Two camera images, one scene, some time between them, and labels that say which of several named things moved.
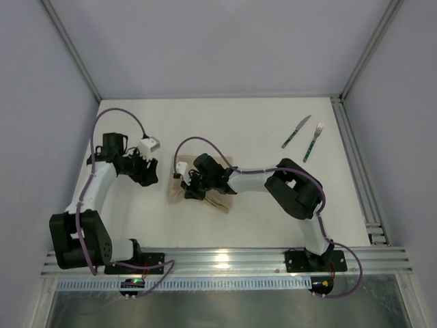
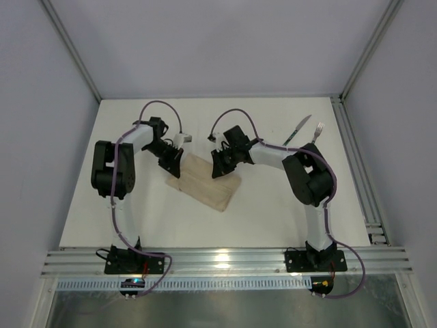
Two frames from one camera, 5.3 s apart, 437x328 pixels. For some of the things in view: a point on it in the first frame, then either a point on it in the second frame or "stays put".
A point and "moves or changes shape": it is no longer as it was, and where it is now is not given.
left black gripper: x=143 y=167 to x=171 y=159
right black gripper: x=195 y=184 to x=221 y=160
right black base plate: x=298 y=261 stays put
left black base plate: x=144 y=259 stays put
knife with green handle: x=295 y=131 stays put
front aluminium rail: x=223 y=262 stays put
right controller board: x=321 y=285 stays put
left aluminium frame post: x=73 y=48 stays put
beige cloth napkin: x=219 y=200 moves or changes shape
